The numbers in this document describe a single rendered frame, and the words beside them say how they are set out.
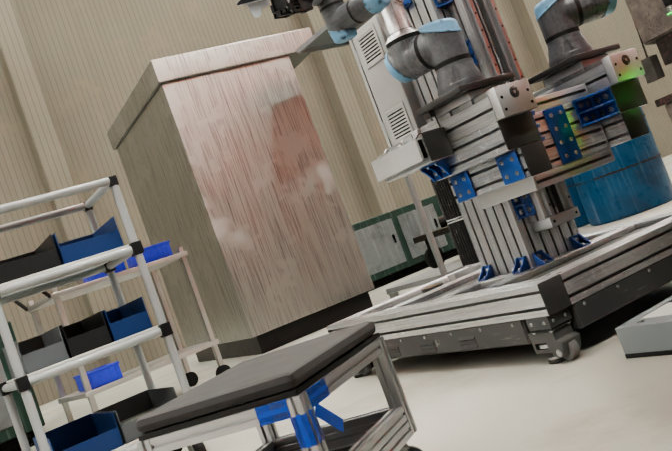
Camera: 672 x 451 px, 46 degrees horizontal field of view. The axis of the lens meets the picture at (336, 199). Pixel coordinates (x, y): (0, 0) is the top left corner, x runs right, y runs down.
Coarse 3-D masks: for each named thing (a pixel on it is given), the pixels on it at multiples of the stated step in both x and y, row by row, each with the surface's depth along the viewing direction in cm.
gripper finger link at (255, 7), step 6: (240, 0) 216; (246, 0) 217; (252, 0) 218; (258, 0) 219; (264, 0) 219; (252, 6) 219; (258, 6) 219; (264, 6) 220; (252, 12) 219; (258, 12) 219
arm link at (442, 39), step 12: (432, 24) 240; (444, 24) 239; (456, 24) 241; (420, 36) 245; (432, 36) 240; (444, 36) 239; (456, 36) 239; (420, 48) 244; (432, 48) 241; (444, 48) 239; (456, 48) 239; (420, 60) 245; (432, 60) 243; (444, 60) 239
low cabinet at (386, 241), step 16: (400, 208) 844; (432, 208) 862; (352, 224) 814; (368, 224) 822; (384, 224) 830; (400, 224) 839; (416, 224) 848; (432, 224) 858; (368, 240) 817; (384, 240) 826; (400, 240) 835; (448, 240) 863; (368, 256) 813; (384, 256) 821; (400, 256) 830; (416, 256) 839; (448, 256) 863; (384, 272) 818; (400, 272) 831
